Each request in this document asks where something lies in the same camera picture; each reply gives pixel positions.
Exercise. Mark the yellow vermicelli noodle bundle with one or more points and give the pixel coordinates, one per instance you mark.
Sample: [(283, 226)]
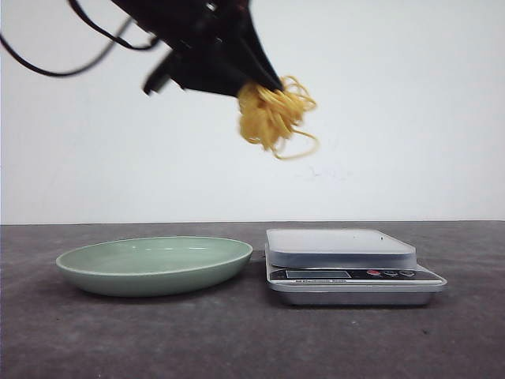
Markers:
[(269, 118)]

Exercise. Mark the silver digital kitchen scale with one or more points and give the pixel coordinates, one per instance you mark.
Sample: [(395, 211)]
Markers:
[(346, 267)]

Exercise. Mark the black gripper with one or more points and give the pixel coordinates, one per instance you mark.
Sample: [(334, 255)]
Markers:
[(205, 38)]

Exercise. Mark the light green plate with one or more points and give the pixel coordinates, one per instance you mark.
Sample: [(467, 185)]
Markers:
[(155, 266)]

